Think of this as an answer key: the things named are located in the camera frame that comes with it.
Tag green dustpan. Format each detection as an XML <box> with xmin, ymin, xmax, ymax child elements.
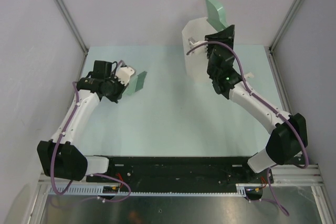
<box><xmin>205</xmin><ymin>0</ymin><xmax>228</xmax><ymax>31</ymax></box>

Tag white plastic waste bin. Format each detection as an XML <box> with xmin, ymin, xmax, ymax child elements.
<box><xmin>182</xmin><ymin>17</ymin><xmax>217</xmax><ymax>83</ymax></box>

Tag green hand brush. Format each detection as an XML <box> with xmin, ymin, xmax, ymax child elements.
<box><xmin>124</xmin><ymin>71</ymin><xmax>147</xmax><ymax>95</ymax></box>

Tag white paper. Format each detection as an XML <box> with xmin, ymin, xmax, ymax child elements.
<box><xmin>244</xmin><ymin>72</ymin><xmax>254</xmax><ymax>79</ymax></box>

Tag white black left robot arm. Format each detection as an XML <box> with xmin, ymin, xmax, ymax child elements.
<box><xmin>37</xmin><ymin>60</ymin><xmax>135</xmax><ymax>182</ymax></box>

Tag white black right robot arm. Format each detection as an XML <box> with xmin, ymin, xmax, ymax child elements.
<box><xmin>205</xmin><ymin>25</ymin><xmax>309</xmax><ymax>183</ymax></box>

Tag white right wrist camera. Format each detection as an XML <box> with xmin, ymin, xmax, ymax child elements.
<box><xmin>186</xmin><ymin>37</ymin><xmax>207</xmax><ymax>55</ymax></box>

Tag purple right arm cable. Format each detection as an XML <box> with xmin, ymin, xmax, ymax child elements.
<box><xmin>185</xmin><ymin>40</ymin><xmax>310</xmax><ymax>217</ymax></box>

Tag right aluminium side rail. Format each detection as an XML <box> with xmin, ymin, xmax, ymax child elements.
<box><xmin>265</xmin><ymin>47</ymin><xmax>293</xmax><ymax>114</ymax></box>

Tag right aluminium corner post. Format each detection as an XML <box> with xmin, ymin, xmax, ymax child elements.
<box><xmin>269</xmin><ymin>0</ymin><xmax>304</xmax><ymax>52</ymax></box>

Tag aluminium corner post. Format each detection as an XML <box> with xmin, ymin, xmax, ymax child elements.
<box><xmin>269</xmin><ymin>0</ymin><xmax>304</xmax><ymax>52</ymax></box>
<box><xmin>54</xmin><ymin>0</ymin><xmax>88</xmax><ymax>55</ymax></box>

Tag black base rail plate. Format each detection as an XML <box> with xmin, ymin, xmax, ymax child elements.
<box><xmin>83</xmin><ymin>155</ymin><xmax>274</xmax><ymax>196</ymax></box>

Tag white slotted cable duct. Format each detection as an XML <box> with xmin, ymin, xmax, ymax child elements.
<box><xmin>47</xmin><ymin>184</ymin><xmax>253</xmax><ymax>196</ymax></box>

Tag left aluminium corner post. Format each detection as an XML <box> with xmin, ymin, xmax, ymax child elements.
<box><xmin>54</xmin><ymin>0</ymin><xmax>88</xmax><ymax>55</ymax></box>

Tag aluminium frame crossbar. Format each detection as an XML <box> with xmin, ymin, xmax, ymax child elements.
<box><xmin>38</xmin><ymin>165</ymin><xmax>324</xmax><ymax>186</ymax></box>

